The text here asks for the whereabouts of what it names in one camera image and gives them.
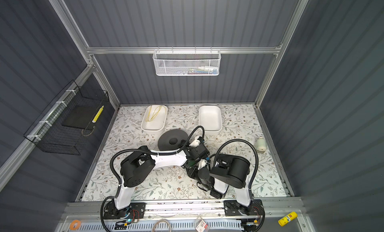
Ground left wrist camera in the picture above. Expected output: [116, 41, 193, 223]
[189, 136, 204, 147]

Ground black wire basket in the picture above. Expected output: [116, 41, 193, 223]
[24, 81, 109, 155]

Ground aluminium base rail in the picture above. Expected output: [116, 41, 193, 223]
[61, 197, 307, 222]

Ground grey cable loop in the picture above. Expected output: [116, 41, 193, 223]
[151, 219, 173, 232]

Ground yellow glue bottle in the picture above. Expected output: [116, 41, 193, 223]
[278, 212, 298, 227]

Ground yellow rubber bands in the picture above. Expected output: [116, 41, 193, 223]
[146, 105, 163, 122]

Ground black cable spool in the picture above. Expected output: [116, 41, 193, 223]
[158, 129, 188, 151]

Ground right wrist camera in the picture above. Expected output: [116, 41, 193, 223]
[198, 159, 209, 170]

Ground small plastic packet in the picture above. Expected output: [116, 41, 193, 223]
[194, 217, 210, 232]

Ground right white tray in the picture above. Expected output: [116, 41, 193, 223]
[199, 105, 223, 135]

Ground white tray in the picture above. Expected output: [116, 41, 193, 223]
[199, 105, 223, 135]
[141, 105, 168, 134]

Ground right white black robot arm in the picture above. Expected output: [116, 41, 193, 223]
[183, 137, 265, 219]

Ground left white tray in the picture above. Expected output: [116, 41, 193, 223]
[141, 105, 168, 134]

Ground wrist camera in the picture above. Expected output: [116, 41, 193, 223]
[198, 159, 209, 170]
[189, 136, 204, 147]

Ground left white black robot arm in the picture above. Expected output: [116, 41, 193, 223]
[101, 129, 209, 223]

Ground orange tape roll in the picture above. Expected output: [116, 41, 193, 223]
[69, 220, 82, 231]

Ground white wire mesh basket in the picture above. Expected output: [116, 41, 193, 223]
[153, 49, 222, 76]

